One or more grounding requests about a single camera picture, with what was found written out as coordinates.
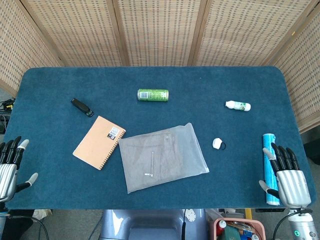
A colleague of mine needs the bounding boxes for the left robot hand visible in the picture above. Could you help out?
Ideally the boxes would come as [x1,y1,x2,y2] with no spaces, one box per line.
[0,136,39,204]

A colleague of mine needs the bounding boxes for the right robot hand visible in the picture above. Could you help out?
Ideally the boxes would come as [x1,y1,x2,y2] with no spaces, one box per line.
[258,142,312,209]

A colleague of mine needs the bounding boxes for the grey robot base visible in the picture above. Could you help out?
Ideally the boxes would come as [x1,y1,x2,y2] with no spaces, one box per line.
[99,208,209,240]

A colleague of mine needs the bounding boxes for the yellow spiral notebook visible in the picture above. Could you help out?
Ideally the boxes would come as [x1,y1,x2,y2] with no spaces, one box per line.
[72,115,127,171]

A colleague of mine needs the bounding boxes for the light blue cylindrical tube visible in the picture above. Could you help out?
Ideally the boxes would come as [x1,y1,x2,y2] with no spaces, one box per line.
[262,133,280,206]

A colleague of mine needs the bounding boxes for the pink plastic basket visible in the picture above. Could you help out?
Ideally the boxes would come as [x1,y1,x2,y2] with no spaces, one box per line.
[209,216,267,240]

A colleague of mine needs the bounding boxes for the white plastic bottle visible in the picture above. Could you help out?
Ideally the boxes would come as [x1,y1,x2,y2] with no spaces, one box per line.
[225,100,252,112]

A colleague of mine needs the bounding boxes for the clear plastic zip bag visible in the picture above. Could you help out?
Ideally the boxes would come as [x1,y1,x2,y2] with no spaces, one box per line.
[117,122,210,195]

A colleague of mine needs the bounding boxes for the blue table mat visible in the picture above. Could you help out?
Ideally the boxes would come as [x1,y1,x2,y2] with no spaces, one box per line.
[2,65,316,211]

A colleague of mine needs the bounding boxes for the green drink can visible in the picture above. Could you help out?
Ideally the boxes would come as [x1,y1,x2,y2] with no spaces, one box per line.
[137,88,170,103]

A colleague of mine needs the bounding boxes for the woven bamboo folding screen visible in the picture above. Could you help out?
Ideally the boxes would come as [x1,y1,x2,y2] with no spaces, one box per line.
[0,0,320,135]

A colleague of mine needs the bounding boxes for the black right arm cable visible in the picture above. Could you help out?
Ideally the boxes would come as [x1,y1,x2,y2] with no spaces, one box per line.
[272,209,291,240]

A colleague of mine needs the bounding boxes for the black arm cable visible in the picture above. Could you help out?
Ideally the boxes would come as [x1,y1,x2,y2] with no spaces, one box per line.
[272,209,291,240]
[7,215,50,240]

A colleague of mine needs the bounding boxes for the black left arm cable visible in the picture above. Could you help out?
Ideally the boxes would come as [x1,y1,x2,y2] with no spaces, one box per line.
[7,215,50,240]

